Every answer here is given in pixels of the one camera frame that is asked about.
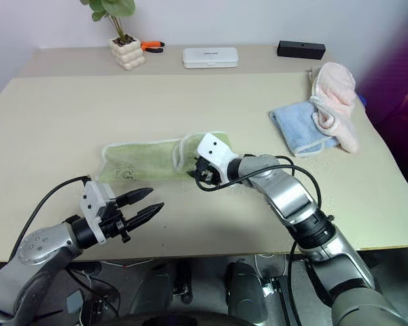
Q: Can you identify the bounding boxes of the black rectangular box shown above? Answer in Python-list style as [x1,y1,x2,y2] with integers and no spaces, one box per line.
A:
[276,39,328,60]

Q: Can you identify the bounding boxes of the white bubble plant pot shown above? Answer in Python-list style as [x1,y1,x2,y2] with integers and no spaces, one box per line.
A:
[108,34,147,71]

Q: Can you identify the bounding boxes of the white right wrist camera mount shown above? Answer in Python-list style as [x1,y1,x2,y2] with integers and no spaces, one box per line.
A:
[197,132,241,186]

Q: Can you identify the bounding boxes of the green towel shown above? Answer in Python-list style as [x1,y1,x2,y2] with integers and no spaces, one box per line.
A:
[97,130,233,186]

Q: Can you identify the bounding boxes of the white flat case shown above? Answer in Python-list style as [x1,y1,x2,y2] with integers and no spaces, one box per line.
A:
[182,47,240,70]

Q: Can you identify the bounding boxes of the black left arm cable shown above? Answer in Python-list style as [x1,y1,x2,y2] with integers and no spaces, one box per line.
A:
[8,175,90,254]

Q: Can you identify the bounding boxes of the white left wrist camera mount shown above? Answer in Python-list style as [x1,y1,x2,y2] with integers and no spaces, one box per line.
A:
[78,181,117,246]

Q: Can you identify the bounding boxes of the pink towel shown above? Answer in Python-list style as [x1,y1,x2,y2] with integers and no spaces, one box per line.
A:
[308,62,360,154]

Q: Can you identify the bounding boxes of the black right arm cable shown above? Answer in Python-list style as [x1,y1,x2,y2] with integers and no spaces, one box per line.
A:
[194,155,324,218]

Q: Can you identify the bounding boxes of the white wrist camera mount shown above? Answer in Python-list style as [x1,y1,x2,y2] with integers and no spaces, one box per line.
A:
[197,132,241,186]
[78,181,117,246]

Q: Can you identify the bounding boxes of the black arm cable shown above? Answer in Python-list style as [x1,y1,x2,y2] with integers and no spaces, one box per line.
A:
[8,175,90,254]
[194,155,324,218]

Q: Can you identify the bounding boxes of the dark rounded shape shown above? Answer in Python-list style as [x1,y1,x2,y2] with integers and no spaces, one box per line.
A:
[225,259,267,321]

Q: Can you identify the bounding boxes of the green leafy plant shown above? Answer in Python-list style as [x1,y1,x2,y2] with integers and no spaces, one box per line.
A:
[79,0,137,47]

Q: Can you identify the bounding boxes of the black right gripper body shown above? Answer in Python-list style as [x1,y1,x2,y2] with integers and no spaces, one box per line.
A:
[194,156,226,187]

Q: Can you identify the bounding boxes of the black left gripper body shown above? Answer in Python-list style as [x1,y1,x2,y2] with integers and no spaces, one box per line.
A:
[100,199,133,245]

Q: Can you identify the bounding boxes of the orange handled pliers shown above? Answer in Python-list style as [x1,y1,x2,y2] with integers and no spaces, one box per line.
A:
[139,40,166,54]

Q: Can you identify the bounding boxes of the small grey box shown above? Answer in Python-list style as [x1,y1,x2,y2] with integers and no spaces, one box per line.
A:
[65,289,85,315]

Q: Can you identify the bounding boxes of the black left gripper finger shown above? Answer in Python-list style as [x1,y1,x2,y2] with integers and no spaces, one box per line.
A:
[124,202,166,233]
[115,187,154,209]

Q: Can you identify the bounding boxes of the blue towel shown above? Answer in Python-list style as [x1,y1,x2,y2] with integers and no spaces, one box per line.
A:
[269,101,341,158]

